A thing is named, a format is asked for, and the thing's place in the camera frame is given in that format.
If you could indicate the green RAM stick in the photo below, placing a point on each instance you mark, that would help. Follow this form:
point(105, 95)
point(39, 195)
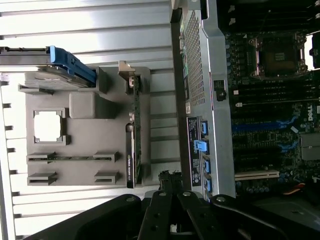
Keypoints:
point(75, 158)

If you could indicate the silver CPU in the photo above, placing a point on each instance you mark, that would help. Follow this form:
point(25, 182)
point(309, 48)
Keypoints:
point(47, 127)

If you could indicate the hard disk in blue carrier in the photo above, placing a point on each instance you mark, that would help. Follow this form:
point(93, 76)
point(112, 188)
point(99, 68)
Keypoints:
point(62, 60)

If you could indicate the CPU socket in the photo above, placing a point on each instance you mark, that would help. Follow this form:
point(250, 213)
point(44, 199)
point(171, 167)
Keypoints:
point(277, 56)

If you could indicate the open black PC case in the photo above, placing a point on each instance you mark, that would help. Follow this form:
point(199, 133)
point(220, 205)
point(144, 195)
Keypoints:
point(220, 50)

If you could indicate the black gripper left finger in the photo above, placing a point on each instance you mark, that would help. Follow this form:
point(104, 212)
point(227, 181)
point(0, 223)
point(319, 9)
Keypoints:
point(112, 220)

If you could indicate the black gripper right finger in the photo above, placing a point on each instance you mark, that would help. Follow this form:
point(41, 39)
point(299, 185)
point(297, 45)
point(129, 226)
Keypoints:
point(250, 220)

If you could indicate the white expansion slot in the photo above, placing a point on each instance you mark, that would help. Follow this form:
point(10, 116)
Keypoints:
point(255, 175)

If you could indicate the silver socket cover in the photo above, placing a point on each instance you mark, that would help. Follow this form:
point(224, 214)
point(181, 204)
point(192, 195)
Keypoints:
point(308, 62)

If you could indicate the green motherboard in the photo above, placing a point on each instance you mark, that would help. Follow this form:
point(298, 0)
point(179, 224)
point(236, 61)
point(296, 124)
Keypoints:
point(262, 140)

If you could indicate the blue expansion slot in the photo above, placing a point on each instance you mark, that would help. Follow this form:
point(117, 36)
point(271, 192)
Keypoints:
point(250, 128)

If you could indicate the silver chipset heatsink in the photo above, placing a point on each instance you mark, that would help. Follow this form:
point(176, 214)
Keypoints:
point(311, 147)

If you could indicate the grey parts rack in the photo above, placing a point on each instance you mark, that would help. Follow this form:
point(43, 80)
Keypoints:
point(100, 140)

